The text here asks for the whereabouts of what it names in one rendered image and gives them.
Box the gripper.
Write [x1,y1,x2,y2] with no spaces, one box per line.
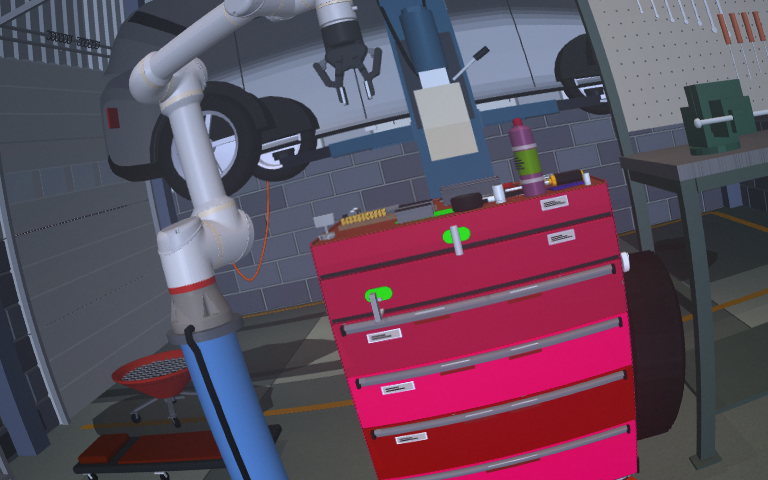
[312,19,384,107]

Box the grey lock wing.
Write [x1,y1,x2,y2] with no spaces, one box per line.
[313,212,338,242]

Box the red tool cabinet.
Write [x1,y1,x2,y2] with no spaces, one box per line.
[308,176,641,480]

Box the grey car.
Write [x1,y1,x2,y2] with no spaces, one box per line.
[98,0,614,203]

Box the tan ribbed block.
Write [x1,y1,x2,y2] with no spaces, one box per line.
[340,209,387,227]

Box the dark grey box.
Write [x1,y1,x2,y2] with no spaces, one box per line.
[395,202,435,225]

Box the purple bottle with green label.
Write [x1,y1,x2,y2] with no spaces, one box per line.
[509,118,548,198]

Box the white pegboard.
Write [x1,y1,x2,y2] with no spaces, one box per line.
[574,0,768,138]

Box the grey garage door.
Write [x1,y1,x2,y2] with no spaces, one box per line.
[0,56,176,457]

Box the red mesh stool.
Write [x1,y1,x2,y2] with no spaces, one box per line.
[110,349,193,429]

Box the green bench vise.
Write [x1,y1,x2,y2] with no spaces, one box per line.
[679,79,768,158]

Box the grey steel workbench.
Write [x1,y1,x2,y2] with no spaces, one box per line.
[617,128,768,470]

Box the black tyre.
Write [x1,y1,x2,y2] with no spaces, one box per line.
[623,250,687,443]

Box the red and black creeper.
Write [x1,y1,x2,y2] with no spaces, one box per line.
[73,424,283,480]

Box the thin orange cable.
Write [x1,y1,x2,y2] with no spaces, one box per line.
[232,178,272,283]

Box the grey drawer bar handle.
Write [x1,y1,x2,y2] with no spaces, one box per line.
[339,263,619,337]
[370,370,630,439]
[355,317,626,390]
[413,424,632,480]

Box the red drawer with bar handle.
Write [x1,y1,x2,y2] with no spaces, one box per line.
[331,263,625,380]
[364,365,636,480]

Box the pink drawer with bar handle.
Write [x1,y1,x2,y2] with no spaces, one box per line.
[350,311,630,430]
[383,419,639,480]

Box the black pedestal cable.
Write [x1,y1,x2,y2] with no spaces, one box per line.
[182,323,251,480]

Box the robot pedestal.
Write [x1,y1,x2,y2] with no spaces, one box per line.
[166,314,290,480]

